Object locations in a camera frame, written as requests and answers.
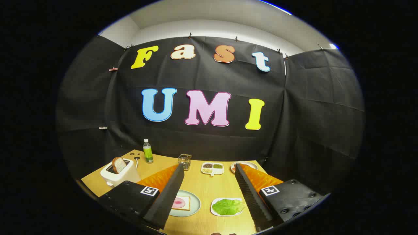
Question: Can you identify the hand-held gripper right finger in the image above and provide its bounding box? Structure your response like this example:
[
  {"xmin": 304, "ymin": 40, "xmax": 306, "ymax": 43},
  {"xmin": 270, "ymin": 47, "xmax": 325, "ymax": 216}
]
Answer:
[{"xmin": 234, "ymin": 163, "xmax": 324, "ymax": 233}]

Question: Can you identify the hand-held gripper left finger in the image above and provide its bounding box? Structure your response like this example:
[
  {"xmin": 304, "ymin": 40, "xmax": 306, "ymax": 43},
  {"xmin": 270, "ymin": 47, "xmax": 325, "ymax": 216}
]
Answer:
[{"xmin": 99, "ymin": 164, "xmax": 185, "ymax": 230}]

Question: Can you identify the green lettuce leaf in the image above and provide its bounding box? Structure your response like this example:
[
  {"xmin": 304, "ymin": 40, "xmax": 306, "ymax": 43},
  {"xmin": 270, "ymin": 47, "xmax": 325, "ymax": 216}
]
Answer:
[{"xmin": 212, "ymin": 198, "xmax": 246, "ymax": 216}]

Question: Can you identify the brown-crust bread slice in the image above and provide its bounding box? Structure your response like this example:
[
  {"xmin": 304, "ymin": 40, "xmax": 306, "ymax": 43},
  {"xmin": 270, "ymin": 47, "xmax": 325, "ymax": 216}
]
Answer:
[{"xmin": 112, "ymin": 157, "xmax": 127, "ymax": 174}]

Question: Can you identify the square white toast slice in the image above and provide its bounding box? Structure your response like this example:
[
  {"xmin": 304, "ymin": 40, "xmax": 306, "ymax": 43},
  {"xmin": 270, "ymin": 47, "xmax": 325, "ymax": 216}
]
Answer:
[{"xmin": 171, "ymin": 196, "xmax": 191, "ymax": 211}]

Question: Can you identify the pale green round plate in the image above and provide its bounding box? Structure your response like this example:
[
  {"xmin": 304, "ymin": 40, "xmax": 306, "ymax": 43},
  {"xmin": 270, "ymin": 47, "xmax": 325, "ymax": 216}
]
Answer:
[{"xmin": 169, "ymin": 190, "xmax": 201, "ymax": 217}]

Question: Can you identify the white oval plate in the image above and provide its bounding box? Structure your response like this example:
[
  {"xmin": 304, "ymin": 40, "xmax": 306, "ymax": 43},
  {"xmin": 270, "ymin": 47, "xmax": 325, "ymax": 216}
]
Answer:
[{"xmin": 230, "ymin": 161, "xmax": 258, "ymax": 174}]

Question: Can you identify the white square plate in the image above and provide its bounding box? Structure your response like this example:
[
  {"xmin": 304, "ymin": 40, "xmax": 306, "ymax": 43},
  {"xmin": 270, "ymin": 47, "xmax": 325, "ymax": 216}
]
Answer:
[{"xmin": 211, "ymin": 197, "xmax": 245, "ymax": 217}]

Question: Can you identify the white divided dish with beans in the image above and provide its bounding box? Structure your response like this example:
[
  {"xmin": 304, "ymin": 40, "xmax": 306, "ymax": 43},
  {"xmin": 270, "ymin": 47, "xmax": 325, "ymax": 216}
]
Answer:
[{"xmin": 201, "ymin": 162, "xmax": 225, "ymax": 177}]

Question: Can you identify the green-label plastic bottle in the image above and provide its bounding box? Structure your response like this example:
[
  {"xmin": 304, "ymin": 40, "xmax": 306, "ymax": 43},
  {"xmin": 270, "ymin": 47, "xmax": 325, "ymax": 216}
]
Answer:
[{"xmin": 143, "ymin": 139, "xmax": 154, "ymax": 164}]

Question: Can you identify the white toaster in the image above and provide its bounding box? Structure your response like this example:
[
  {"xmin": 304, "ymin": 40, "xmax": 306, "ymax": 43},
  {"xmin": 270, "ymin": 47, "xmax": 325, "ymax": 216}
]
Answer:
[{"xmin": 100, "ymin": 158, "xmax": 141, "ymax": 187}]

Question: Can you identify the black backdrop cloth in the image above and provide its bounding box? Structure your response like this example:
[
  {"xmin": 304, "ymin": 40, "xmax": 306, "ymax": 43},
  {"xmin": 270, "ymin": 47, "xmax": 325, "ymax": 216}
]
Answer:
[{"xmin": 56, "ymin": 34, "xmax": 365, "ymax": 196}]

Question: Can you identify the metal wire utensil holder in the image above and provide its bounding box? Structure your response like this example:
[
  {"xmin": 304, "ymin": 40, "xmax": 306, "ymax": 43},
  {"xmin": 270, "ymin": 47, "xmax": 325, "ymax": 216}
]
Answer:
[{"xmin": 178, "ymin": 154, "xmax": 192, "ymax": 171}]

